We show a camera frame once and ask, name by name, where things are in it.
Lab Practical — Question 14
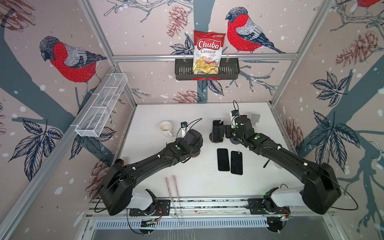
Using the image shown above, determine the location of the right pink chopstick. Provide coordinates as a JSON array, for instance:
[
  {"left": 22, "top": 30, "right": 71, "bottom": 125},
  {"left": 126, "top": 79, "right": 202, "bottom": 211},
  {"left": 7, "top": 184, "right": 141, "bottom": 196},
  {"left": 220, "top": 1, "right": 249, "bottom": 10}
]
[{"left": 173, "top": 175, "right": 184, "bottom": 226}]

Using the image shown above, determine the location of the white ceramic mug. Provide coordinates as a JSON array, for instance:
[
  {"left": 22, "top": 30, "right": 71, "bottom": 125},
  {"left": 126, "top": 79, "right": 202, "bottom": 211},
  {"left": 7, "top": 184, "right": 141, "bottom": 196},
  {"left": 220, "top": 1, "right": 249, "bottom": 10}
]
[{"left": 159, "top": 121, "right": 173, "bottom": 138}]

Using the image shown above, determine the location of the black wire wall basket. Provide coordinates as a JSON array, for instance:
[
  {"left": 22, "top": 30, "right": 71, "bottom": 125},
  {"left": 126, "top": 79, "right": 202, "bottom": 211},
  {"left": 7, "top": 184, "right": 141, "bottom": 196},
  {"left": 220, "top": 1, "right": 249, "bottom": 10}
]
[{"left": 175, "top": 59, "right": 240, "bottom": 81}]

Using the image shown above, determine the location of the grey round base stand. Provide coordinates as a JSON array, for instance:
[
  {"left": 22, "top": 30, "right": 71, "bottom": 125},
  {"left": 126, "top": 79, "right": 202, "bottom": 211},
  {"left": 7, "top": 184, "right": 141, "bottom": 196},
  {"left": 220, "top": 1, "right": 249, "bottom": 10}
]
[{"left": 230, "top": 139, "right": 241, "bottom": 145}]

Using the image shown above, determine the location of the white wire mesh shelf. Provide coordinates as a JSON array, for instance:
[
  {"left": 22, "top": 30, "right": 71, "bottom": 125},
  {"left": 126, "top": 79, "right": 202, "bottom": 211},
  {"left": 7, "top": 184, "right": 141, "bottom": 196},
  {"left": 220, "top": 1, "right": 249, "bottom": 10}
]
[{"left": 75, "top": 73, "right": 128, "bottom": 138}]

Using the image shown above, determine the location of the Chuba cassava chips bag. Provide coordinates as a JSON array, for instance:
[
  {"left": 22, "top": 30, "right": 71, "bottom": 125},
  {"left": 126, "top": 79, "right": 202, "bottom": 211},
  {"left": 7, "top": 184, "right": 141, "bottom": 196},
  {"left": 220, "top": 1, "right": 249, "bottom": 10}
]
[{"left": 193, "top": 31, "right": 226, "bottom": 74}]

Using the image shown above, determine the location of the purple-edged black phone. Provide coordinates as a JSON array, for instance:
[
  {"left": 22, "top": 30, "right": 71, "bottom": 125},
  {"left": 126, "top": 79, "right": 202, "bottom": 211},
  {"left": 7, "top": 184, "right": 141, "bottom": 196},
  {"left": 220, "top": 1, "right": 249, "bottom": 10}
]
[{"left": 212, "top": 120, "right": 225, "bottom": 143}]

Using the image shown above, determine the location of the aluminium front rail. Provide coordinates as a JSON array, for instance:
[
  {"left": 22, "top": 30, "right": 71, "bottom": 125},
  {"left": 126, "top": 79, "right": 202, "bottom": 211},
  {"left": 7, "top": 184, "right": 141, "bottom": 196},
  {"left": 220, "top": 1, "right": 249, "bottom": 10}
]
[{"left": 86, "top": 196, "right": 334, "bottom": 217}]

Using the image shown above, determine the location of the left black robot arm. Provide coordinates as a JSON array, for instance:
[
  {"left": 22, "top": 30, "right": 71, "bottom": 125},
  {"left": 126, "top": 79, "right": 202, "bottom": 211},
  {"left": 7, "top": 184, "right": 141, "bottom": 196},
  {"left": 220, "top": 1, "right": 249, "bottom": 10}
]
[{"left": 97, "top": 130, "right": 203, "bottom": 216}]

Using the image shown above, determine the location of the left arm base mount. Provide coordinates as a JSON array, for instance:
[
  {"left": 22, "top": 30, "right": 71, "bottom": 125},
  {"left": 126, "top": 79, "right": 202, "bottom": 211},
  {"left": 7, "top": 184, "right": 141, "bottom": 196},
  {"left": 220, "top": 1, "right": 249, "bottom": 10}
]
[{"left": 127, "top": 189, "right": 171, "bottom": 217}]

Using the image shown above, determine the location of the pink chopstick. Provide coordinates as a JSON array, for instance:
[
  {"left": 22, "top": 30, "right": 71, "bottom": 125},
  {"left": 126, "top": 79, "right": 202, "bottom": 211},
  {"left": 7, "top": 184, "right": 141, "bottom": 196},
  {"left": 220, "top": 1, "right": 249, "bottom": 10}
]
[
  {"left": 166, "top": 177, "right": 178, "bottom": 218},
  {"left": 173, "top": 175, "right": 184, "bottom": 226}
]

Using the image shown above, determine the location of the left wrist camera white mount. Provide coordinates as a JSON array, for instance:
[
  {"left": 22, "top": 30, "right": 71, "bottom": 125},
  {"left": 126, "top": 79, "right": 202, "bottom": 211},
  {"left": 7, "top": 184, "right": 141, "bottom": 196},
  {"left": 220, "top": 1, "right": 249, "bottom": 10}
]
[{"left": 181, "top": 122, "right": 189, "bottom": 138}]

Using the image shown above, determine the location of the left pink chopstick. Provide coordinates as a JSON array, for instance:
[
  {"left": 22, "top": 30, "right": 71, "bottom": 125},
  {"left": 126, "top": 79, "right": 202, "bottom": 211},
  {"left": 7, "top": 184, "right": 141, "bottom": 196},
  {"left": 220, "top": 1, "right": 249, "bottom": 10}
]
[{"left": 166, "top": 177, "right": 178, "bottom": 218}]

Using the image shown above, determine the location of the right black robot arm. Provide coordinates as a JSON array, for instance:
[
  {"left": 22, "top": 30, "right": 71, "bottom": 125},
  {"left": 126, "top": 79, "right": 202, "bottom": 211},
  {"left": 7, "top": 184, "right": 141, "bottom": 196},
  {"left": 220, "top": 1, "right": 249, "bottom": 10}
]
[{"left": 211, "top": 115, "right": 342, "bottom": 215}]

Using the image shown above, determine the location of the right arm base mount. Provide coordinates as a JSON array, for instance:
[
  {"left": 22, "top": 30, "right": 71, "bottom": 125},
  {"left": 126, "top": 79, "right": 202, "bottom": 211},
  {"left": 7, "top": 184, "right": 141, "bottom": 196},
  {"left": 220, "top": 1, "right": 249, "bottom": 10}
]
[{"left": 247, "top": 187, "right": 291, "bottom": 215}]

